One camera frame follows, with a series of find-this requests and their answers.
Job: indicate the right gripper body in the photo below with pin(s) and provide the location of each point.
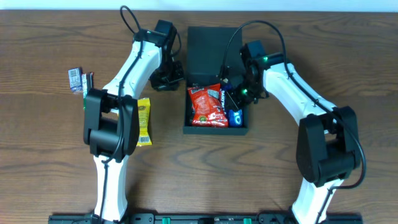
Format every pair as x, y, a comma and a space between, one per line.
233, 94

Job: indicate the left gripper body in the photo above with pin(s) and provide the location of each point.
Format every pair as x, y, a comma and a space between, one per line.
168, 80

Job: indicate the blue Oreo cookie pack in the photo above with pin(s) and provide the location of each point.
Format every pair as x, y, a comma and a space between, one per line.
235, 118

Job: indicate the dark blue Dairy Milk bar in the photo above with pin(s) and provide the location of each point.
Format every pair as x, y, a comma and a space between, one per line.
225, 99

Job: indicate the red candy bag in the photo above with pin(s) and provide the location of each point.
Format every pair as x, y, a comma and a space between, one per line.
207, 108

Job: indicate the dark green lidded box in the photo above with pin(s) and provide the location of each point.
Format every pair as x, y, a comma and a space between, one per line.
205, 51

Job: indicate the yellow snack bag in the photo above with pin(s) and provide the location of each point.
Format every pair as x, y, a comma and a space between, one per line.
144, 114

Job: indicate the small green candy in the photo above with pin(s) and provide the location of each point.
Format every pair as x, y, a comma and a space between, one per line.
87, 84

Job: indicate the small blue white packet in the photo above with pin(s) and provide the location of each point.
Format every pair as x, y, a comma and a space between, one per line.
75, 80

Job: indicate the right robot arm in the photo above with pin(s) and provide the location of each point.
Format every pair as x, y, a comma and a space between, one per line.
328, 147

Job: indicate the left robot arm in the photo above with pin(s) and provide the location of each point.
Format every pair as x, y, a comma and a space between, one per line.
111, 127

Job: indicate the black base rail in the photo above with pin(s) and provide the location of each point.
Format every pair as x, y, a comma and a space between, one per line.
149, 218

